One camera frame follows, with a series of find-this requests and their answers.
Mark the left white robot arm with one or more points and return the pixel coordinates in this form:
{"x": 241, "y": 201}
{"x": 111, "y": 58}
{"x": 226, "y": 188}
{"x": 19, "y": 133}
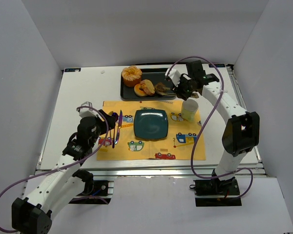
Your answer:
{"x": 34, "y": 214}

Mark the glazed donut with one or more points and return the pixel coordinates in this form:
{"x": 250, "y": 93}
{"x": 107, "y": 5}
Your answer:
{"x": 138, "y": 90}

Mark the orange swirl bun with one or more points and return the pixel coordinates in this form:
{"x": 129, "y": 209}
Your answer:
{"x": 131, "y": 76}

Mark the black baking tray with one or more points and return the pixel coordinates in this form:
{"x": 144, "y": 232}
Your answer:
{"x": 155, "y": 75}

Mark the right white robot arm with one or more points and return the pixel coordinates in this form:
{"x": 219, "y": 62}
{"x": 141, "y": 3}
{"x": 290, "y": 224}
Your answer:
{"x": 241, "y": 133}

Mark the yellow vehicle print placemat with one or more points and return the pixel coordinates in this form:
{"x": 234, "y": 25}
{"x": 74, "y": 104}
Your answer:
{"x": 182, "y": 134}

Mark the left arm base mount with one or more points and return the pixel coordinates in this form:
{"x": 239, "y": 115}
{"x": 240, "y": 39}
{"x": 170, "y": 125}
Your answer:
{"x": 101, "y": 194}

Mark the pale green mug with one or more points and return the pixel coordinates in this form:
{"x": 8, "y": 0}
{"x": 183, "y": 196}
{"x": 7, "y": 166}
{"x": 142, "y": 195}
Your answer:
{"x": 189, "y": 109}

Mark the bread slice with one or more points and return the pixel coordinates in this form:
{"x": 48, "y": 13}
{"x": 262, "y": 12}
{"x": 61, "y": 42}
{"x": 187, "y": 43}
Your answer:
{"x": 148, "y": 87}

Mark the teal square plate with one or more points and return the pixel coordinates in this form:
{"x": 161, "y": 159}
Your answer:
{"x": 150, "y": 124}

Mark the brown chocolate muffin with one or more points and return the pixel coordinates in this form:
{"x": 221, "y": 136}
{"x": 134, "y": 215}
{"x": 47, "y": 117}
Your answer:
{"x": 160, "y": 88}

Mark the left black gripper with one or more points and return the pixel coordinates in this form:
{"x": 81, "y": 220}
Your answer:
{"x": 107, "y": 119}

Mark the metal tongs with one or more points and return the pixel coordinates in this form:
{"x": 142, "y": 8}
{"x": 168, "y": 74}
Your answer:
{"x": 169, "y": 92}

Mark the purple knife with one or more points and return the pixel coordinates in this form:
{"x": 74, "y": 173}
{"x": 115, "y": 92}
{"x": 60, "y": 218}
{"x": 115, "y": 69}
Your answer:
{"x": 120, "y": 120}

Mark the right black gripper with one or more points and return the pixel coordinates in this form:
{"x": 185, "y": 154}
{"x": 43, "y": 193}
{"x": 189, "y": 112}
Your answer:
{"x": 182, "y": 88}

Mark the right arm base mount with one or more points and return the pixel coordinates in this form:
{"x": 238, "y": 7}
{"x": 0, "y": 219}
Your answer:
{"x": 213, "y": 193}

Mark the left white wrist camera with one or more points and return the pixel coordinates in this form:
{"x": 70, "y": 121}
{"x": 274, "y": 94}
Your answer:
{"x": 86, "y": 112}

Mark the purple spoon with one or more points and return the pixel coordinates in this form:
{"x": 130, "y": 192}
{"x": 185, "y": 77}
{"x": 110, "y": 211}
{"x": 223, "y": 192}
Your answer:
{"x": 114, "y": 136}

